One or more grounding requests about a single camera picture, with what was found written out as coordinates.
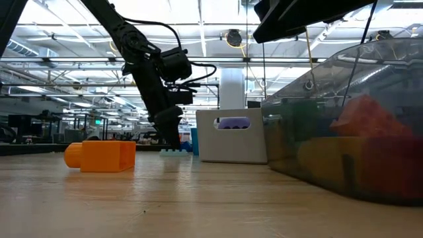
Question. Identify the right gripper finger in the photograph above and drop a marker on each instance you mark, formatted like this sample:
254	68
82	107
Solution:
284	23
262	8

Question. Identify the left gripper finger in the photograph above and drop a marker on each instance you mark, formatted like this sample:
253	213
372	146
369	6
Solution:
170	129

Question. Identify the purple foam die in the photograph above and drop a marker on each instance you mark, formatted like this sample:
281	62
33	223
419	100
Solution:
234	123

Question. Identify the green toy brick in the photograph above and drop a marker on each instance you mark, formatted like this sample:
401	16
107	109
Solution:
291	115

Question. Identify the yellow peg block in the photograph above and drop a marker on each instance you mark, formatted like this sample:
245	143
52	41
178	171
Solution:
330	158

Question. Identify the red toy brick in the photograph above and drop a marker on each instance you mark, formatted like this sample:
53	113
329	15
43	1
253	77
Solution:
393	165

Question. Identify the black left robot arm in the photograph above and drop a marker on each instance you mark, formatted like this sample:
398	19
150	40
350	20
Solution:
109	23

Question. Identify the pale mint toy brick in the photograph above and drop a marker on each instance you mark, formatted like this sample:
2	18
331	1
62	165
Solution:
173	152

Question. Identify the teal plastic bin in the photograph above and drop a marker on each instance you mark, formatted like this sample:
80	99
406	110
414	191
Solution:
195	141

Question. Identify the white plastic bin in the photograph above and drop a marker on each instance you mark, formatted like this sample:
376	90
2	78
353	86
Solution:
231	147

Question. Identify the white pillar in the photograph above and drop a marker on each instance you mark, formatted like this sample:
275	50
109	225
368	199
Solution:
233	92

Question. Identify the orange peg block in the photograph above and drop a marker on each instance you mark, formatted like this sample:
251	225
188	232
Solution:
102	157

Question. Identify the smoky transparent tray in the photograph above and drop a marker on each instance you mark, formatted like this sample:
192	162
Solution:
330	82

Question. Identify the black equipment rack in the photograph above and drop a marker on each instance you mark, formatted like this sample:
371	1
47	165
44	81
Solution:
23	127

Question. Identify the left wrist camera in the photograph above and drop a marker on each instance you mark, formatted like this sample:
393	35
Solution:
180	97

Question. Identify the black gantry frame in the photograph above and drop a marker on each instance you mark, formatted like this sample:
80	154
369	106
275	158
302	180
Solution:
217	99

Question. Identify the ceiling air duct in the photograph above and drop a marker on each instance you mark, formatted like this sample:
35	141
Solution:
29	49

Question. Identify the black table frame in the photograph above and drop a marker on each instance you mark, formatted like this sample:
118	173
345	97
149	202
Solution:
26	149

